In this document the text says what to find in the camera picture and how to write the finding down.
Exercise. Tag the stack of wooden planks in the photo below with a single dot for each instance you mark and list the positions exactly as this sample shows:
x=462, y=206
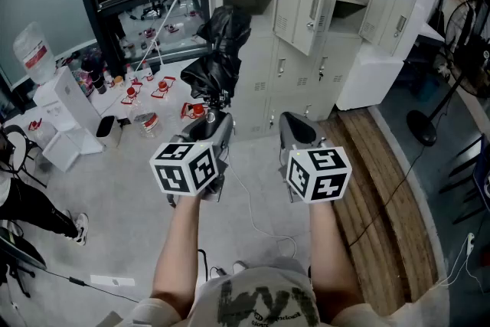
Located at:
x=383, y=203

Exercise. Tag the white table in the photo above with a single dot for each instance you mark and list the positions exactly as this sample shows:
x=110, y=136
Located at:
x=430, y=32

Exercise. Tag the black thermos flask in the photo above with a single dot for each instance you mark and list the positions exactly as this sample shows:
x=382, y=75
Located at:
x=99, y=82

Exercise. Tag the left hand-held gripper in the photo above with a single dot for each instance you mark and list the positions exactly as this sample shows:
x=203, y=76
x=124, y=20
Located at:
x=180, y=172

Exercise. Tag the black topped waste bin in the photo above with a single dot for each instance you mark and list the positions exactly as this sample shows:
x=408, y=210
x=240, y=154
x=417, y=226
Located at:
x=107, y=128

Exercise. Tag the person's left shoe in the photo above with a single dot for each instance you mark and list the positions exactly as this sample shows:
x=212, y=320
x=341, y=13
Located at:
x=239, y=266

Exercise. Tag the grey locker door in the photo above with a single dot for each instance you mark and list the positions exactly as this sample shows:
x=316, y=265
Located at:
x=294, y=0
x=386, y=11

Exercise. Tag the person's left forearm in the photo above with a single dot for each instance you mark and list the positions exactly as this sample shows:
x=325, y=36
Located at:
x=180, y=241

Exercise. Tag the black equipment stand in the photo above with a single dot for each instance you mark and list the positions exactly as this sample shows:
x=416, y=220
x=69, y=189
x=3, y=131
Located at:
x=21, y=247

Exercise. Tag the black standing fan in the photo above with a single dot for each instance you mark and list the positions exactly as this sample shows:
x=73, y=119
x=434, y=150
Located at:
x=421, y=126

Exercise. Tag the cluster of red-capped plastic bottles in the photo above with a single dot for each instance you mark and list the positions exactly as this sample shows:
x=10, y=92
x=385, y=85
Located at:
x=145, y=118

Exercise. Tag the white power strip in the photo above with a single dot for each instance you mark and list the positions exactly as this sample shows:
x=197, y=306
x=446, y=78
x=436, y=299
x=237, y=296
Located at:
x=470, y=243

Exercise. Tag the white slanted rod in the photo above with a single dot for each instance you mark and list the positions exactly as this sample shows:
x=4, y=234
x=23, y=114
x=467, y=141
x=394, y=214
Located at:
x=172, y=5

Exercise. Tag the person's grey printed shirt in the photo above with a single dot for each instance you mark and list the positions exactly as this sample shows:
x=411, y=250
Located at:
x=268, y=302

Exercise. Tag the white cardboard box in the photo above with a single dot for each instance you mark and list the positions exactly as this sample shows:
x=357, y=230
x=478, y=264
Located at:
x=70, y=149

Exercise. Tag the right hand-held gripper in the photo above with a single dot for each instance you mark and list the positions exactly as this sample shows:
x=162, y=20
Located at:
x=317, y=176

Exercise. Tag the person's right forearm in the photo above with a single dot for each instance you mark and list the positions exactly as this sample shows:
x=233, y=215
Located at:
x=329, y=249

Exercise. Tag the black metal chair frame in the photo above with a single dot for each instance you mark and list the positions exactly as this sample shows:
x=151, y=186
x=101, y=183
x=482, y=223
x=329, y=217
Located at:
x=463, y=168

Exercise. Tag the black round chair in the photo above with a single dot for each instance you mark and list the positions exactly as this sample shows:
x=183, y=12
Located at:
x=23, y=136

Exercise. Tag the white low cabinet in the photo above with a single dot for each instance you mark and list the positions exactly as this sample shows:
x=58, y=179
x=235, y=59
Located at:
x=367, y=80

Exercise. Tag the clear water jug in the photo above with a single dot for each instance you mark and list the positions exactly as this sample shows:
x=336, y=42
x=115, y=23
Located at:
x=32, y=53

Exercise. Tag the floral patterned bag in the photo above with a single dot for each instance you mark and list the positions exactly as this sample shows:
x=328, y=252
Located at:
x=83, y=82

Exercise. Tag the grey metal locker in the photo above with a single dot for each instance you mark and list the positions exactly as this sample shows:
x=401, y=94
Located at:
x=291, y=88

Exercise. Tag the person's grey shorts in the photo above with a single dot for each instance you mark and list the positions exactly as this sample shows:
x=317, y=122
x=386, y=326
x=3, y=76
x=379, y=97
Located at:
x=285, y=264

